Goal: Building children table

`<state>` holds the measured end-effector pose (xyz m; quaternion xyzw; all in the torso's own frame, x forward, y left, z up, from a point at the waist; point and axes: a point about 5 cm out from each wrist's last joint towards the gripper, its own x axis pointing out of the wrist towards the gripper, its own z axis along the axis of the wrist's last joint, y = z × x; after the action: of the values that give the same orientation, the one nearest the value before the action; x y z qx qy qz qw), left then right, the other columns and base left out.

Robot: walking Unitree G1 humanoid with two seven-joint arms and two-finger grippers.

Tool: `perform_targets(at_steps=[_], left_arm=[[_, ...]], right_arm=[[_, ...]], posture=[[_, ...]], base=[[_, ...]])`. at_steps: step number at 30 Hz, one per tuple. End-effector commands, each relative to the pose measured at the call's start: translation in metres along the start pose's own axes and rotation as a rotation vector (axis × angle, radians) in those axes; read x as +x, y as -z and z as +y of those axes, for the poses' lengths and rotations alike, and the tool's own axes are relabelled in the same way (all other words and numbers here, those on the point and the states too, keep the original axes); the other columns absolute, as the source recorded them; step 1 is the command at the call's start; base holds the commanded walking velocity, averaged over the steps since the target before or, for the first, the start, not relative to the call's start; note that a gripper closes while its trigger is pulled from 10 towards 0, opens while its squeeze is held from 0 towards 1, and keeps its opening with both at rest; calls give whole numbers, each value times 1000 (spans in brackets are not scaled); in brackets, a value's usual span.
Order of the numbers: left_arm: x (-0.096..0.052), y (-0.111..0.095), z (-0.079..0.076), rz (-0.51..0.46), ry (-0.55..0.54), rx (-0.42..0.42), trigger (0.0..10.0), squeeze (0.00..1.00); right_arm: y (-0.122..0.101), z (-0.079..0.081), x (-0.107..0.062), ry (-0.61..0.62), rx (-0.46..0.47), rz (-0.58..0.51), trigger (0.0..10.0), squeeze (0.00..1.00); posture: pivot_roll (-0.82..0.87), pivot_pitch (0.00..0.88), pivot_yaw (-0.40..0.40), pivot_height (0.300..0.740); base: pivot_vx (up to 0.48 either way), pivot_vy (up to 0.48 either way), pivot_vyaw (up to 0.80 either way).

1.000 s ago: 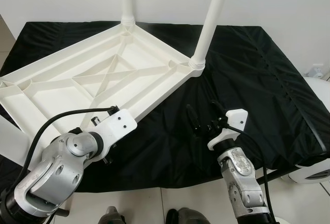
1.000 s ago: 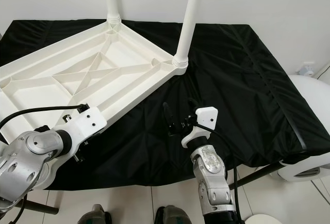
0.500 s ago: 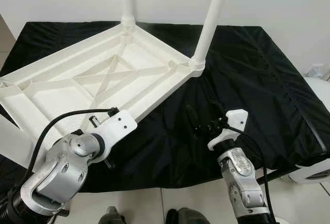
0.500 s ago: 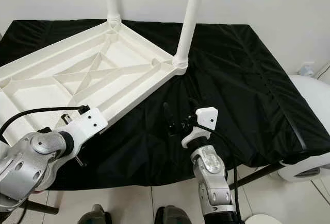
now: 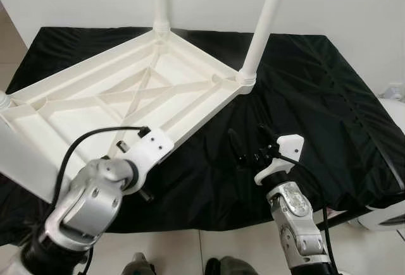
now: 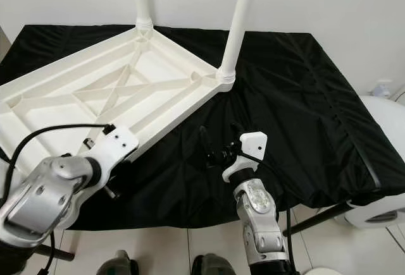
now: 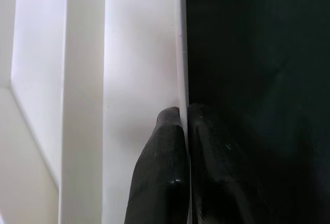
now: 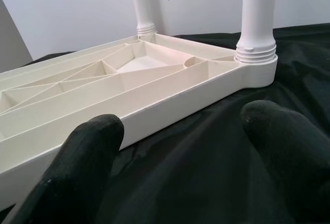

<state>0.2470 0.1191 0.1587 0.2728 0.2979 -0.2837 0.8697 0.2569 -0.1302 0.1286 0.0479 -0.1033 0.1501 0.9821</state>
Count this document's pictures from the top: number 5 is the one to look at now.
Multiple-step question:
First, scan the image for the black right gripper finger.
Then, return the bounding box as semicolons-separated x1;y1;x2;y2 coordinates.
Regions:
227;128;245;166
258;124;277;153

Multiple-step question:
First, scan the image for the robot left leg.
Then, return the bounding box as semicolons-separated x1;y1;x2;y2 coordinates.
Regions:
121;253;156;275

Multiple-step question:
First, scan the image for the robot leg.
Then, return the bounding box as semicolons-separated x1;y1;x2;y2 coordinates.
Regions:
121;253;156;275
204;256;257;275

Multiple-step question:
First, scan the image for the black tablecloth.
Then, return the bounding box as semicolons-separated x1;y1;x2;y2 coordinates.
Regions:
0;27;405;244

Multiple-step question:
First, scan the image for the black metal table leg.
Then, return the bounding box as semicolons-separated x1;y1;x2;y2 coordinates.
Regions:
316;209;355;230

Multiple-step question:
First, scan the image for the robot right leg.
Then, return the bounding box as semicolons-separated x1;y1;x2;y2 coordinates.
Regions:
204;256;257;275

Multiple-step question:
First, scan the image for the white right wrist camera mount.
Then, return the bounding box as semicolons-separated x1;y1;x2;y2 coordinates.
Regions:
254;134;304;186

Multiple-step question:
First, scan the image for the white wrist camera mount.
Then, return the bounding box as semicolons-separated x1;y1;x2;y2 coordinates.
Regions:
254;134;304;186
120;128;175;178

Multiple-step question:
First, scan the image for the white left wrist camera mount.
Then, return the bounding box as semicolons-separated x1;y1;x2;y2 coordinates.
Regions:
120;128;175;178

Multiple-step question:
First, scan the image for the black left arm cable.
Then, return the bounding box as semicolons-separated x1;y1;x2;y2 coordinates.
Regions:
54;125;151;206

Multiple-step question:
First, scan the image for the white wall socket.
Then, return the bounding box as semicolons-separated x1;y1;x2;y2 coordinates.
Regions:
383;84;404;101

